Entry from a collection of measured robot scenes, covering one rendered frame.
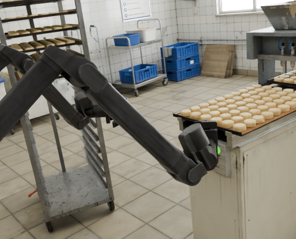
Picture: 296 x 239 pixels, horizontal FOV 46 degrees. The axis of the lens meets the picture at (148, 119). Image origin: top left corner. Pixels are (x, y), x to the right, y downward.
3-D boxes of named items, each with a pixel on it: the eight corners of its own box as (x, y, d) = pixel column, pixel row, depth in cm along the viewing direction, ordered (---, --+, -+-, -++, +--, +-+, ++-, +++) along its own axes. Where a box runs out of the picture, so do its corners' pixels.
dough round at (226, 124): (232, 129, 137) (231, 124, 136) (219, 128, 139) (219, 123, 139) (235, 124, 141) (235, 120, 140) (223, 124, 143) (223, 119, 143)
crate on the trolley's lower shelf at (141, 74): (142, 74, 617) (140, 63, 611) (158, 76, 592) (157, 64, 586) (120, 82, 578) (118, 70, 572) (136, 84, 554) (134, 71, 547)
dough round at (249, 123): (257, 124, 139) (257, 119, 138) (254, 128, 135) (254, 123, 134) (245, 123, 141) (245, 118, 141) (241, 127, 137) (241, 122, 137)
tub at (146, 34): (139, 39, 604) (138, 28, 598) (159, 39, 576) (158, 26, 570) (125, 42, 579) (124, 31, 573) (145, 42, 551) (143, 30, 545)
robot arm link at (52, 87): (4, 59, 121) (20, 68, 114) (15, 47, 122) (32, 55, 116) (68, 124, 154) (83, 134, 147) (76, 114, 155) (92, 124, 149)
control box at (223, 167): (192, 157, 163) (190, 130, 158) (232, 174, 144) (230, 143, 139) (187, 160, 161) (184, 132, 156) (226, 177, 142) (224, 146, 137)
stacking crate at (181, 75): (186, 73, 675) (185, 62, 668) (200, 75, 644) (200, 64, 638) (162, 80, 641) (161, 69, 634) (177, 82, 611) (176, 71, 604)
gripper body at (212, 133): (216, 128, 103) (217, 137, 96) (217, 159, 106) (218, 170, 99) (194, 128, 104) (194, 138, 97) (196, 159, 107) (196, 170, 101)
